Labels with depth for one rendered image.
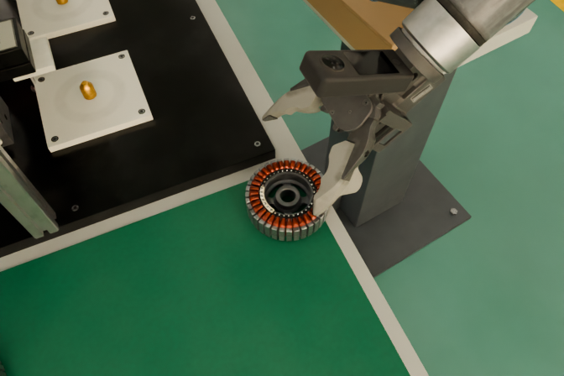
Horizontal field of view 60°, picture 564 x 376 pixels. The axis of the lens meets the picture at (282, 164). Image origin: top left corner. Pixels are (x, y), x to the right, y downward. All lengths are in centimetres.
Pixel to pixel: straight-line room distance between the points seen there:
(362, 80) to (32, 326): 48
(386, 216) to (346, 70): 108
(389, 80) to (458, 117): 134
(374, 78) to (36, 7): 67
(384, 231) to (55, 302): 104
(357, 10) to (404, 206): 85
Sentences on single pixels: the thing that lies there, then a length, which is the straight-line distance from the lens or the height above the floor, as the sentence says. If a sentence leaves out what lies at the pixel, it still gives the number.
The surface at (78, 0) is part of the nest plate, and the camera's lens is 98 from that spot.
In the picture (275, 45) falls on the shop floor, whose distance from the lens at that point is 198.
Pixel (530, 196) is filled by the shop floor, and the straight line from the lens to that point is 173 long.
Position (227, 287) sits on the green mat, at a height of 75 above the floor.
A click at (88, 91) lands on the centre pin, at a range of 78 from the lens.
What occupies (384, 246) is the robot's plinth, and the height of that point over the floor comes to 2.
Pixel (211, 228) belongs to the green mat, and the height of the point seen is 75.
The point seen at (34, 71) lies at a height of 88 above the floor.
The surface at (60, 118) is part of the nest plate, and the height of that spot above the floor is 78.
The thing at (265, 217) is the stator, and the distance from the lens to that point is 62.
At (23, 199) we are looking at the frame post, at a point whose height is 86.
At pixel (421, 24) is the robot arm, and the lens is 52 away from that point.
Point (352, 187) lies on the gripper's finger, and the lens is 56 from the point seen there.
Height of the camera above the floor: 134
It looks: 56 degrees down
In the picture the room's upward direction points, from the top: straight up
